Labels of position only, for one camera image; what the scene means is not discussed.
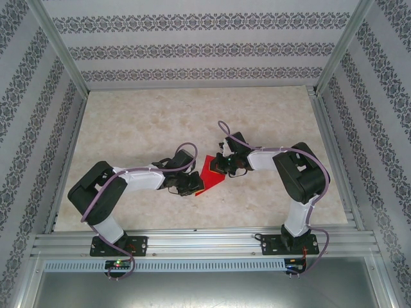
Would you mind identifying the aluminium mounting beam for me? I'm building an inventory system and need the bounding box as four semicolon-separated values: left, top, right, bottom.
30;229;376;257

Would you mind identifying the grey metal sheet panel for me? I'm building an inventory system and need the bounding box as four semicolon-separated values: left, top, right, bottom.
15;271;396;308

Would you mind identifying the small circuit board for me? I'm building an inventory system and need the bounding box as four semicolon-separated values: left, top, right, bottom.
105;260;132;270
285;258;306;273

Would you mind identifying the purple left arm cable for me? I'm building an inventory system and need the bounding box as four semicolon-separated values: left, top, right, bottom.
79;142;198;280

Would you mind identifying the red square paper sheet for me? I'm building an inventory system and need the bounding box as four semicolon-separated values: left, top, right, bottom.
195;155;227;196

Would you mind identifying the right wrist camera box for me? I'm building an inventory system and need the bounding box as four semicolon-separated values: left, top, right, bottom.
219;137;232;157

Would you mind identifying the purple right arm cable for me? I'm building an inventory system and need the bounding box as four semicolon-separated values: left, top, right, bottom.
217;120;332;278

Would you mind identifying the slotted grey cable duct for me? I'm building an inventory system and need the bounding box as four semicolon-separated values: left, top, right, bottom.
43;259;286;272

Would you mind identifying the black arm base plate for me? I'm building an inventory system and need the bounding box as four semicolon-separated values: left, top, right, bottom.
261;234;319;257
89;235;148;257

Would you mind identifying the aluminium frame bar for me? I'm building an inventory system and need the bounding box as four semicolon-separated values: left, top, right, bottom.
365;253;401;308
12;253;46;308

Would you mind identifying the aluminium frame post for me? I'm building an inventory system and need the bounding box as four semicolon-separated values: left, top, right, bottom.
315;0;376;94
25;0;90;94

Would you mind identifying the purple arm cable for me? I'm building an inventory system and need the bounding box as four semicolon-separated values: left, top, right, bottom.
79;142;198;280
217;120;332;278

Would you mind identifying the aluminium table edge rail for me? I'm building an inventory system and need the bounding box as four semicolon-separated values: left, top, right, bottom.
306;85;365;232
44;91;89;234

